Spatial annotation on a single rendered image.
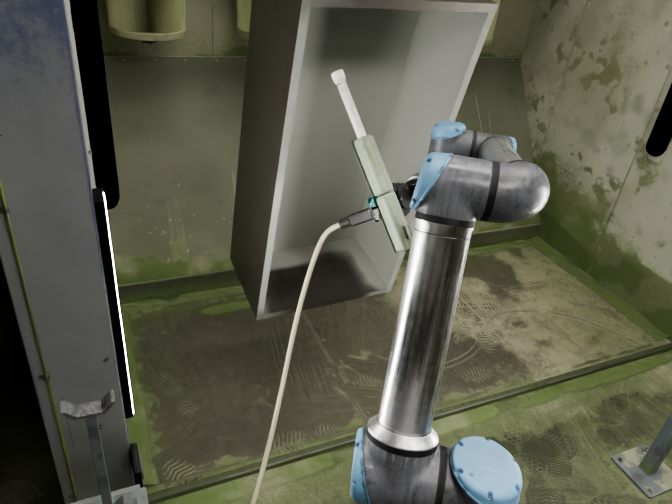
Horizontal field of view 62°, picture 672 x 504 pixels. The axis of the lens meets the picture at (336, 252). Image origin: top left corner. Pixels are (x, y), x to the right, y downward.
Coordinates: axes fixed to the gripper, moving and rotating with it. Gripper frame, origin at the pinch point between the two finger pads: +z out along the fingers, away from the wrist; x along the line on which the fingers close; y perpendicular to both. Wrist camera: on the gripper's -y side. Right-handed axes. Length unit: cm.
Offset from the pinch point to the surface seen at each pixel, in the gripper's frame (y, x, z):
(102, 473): 7, -22, 83
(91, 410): -3, -9, 83
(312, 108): 45, 38, -36
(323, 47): 28, 53, -34
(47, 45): -5, 49, 66
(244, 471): 88, -74, 23
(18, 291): 29, 14, 78
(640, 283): 23, -102, -202
